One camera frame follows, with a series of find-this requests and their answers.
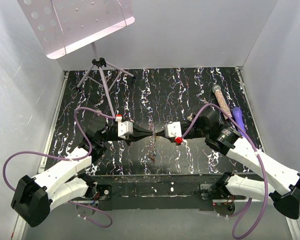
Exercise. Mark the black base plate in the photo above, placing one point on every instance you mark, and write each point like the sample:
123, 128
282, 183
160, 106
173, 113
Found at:
154, 192

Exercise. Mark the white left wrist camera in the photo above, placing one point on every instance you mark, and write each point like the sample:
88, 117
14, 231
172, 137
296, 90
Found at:
124, 127

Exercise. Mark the silver key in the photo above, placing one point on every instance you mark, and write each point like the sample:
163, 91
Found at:
190, 117

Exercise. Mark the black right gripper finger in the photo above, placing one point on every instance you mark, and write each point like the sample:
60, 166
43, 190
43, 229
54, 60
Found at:
161, 133
162, 137

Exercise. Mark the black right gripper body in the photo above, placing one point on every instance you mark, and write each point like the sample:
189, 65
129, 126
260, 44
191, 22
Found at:
196, 132

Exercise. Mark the aluminium rail frame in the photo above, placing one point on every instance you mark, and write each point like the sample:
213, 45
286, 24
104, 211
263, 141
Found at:
35, 197

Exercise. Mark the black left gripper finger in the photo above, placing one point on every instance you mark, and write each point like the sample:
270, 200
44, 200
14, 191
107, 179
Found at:
139, 131
137, 137

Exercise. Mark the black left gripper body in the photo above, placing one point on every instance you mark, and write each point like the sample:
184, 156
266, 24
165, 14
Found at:
110, 135

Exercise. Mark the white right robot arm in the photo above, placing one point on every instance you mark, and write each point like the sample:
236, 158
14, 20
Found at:
280, 185

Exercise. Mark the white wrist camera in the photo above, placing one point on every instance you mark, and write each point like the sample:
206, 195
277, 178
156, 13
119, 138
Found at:
173, 132
124, 127

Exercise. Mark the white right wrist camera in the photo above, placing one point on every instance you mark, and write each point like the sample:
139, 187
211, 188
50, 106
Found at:
173, 132

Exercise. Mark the purple toy microphone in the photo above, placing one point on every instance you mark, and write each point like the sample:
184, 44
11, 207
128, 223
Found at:
235, 114

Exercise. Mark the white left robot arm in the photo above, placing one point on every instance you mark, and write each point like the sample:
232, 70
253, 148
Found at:
35, 197

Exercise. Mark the white perforated music stand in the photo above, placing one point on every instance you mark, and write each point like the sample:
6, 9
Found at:
64, 26

